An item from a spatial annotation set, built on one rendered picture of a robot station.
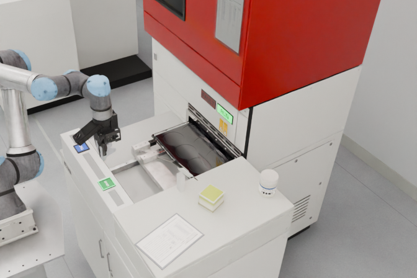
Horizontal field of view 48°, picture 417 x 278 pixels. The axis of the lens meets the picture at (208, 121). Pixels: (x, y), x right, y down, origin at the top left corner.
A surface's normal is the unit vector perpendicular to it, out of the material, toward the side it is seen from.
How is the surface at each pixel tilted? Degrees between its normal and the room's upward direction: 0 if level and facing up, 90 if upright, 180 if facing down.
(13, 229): 90
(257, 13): 90
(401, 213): 0
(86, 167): 0
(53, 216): 0
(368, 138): 90
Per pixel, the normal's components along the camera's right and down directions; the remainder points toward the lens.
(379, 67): -0.83, 0.32
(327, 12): 0.57, 0.53
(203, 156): 0.05, -0.79
